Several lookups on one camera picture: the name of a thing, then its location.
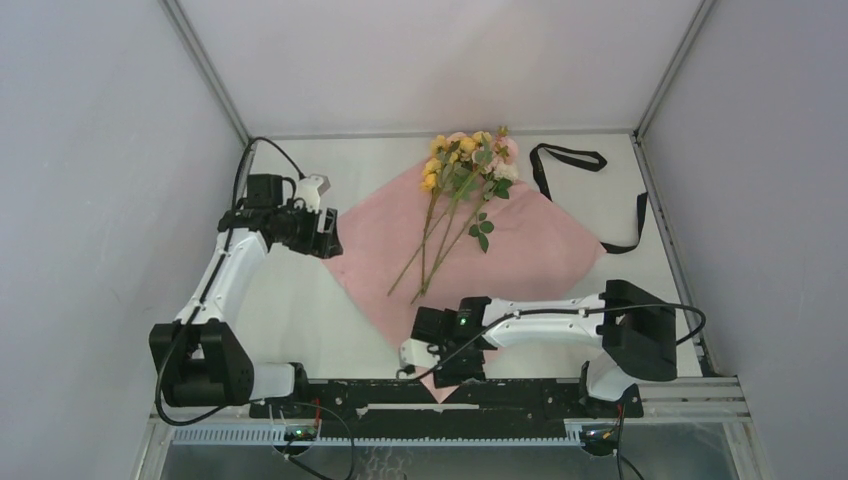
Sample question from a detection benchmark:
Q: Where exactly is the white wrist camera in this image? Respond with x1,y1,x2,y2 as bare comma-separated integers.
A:
293,174,330,214
396,338,440,379

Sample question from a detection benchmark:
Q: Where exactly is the black ribbon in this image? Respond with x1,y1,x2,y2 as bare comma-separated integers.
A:
528,142,651,256

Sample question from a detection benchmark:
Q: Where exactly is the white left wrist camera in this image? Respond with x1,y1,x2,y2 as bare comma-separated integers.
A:
293,174,330,214

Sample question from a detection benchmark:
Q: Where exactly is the yellow fake flower stem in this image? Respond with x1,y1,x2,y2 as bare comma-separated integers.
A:
418,131,493,296

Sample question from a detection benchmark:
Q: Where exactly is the white slotted cable duct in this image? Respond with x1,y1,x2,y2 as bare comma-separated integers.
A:
172,424,584,447

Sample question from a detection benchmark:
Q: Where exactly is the left green circuit board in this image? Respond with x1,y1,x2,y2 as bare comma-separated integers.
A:
284,427,318,443

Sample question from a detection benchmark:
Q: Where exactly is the white fake flower stem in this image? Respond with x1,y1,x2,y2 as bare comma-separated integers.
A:
410,160,519,303

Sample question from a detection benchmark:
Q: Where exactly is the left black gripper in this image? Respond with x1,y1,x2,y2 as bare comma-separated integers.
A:
275,199,343,260

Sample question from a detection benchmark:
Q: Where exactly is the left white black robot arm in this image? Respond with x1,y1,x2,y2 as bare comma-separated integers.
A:
148,137,344,427

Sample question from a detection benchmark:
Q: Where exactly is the pink bud fake flower stem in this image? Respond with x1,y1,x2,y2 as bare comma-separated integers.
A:
421,125,521,293

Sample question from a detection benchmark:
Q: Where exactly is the right circuit board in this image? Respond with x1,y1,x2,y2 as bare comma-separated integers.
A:
580,428,619,444

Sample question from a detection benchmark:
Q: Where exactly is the purple pink wrapping paper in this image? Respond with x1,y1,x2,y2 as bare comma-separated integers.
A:
324,160,605,371

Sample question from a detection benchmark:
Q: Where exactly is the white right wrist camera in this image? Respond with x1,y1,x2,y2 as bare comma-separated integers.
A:
396,338,440,379

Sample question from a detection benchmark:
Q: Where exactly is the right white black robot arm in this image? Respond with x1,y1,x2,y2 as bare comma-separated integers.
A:
397,279,707,416

